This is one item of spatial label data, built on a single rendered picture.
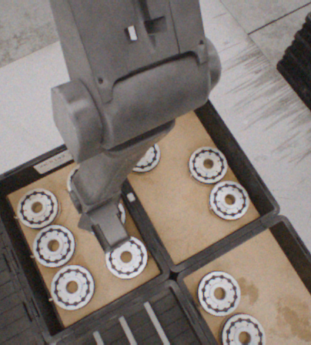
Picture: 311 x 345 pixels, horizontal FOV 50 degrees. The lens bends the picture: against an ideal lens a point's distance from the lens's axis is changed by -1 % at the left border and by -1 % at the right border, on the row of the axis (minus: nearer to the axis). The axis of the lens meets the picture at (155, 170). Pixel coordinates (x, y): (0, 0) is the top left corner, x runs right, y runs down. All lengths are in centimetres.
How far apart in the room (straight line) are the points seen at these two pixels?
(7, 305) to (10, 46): 168
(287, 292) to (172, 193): 38
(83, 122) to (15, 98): 104
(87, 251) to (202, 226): 30
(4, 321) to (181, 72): 82
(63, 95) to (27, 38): 211
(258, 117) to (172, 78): 98
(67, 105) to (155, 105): 5
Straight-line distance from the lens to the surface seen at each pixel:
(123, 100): 20
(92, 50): 19
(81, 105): 20
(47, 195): 91
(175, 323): 89
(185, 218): 90
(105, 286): 88
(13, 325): 94
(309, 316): 97
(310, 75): 176
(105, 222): 61
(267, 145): 116
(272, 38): 234
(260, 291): 92
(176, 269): 78
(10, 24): 240
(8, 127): 119
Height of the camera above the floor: 171
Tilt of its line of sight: 72 degrees down
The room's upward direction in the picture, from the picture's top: 6 degrees clockwise
